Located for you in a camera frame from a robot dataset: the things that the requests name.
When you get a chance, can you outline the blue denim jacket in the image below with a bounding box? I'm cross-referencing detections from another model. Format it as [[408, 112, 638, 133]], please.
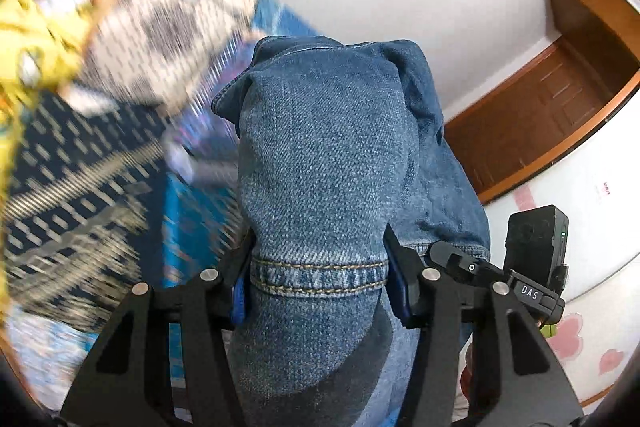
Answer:
[[213, 36, 490, 426]]

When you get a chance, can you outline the person's right hand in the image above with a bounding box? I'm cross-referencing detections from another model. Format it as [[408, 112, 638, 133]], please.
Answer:
[[460, 343, 473, 400]]

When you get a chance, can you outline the wooden wardrobe with sliding door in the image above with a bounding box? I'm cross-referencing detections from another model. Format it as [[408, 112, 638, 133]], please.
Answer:
[[446, 0, 639, 409]]

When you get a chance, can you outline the brown wooden door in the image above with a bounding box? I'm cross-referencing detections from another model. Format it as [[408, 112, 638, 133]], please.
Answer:
[[446, 38, 612, 202]]

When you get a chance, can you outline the patchwork blue bedspread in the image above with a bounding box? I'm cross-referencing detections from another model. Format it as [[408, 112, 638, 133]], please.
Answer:
[[1, 0, 312, 412]]

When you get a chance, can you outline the yellow fleece blanket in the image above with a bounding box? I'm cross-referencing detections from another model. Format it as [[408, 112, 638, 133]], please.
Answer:
[[0, 0, 256, 318]]

